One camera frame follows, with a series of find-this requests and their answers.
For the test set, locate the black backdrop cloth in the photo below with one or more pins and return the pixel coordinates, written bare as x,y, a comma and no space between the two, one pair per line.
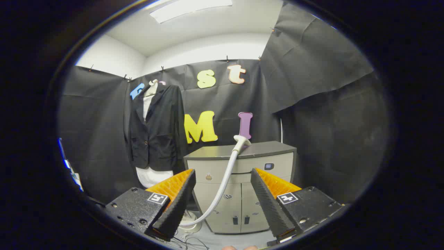
312,69

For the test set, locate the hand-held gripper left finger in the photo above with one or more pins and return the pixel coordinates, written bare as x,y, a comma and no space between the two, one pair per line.
177,208

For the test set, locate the cream clothes hanger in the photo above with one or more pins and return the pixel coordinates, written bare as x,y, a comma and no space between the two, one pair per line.
152,88

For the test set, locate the ceiling light panel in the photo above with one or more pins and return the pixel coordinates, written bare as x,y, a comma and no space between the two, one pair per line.
187,8

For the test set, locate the white garment steamer base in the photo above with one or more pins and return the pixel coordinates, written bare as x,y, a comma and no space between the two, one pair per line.
194,227

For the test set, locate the grey cabinet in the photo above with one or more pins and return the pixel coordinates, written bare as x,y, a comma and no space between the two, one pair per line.
263,149

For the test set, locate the black suit jacket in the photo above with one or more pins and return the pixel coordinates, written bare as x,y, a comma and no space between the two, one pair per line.
159,132

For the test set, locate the white equipment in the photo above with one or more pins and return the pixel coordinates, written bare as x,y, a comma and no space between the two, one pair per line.
74,178

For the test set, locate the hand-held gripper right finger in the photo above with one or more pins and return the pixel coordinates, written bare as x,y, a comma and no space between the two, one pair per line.
269,205

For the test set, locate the white shirt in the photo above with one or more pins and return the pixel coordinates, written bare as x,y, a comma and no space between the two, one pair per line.
152,177

